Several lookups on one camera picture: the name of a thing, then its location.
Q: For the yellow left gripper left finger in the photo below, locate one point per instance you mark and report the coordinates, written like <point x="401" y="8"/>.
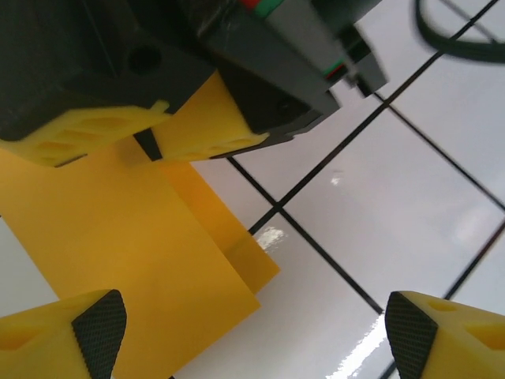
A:
<point x="39" y="347"/>

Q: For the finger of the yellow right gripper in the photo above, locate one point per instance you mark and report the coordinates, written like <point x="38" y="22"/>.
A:
<point x="79" y="134"/>
<point x="213" y="147"/>

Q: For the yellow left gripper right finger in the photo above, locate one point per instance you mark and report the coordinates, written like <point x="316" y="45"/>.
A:
<point x="465" y="347"/>

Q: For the yellow paper sheet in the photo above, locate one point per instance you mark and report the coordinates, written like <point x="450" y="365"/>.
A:
<point x="118" y="237"/>

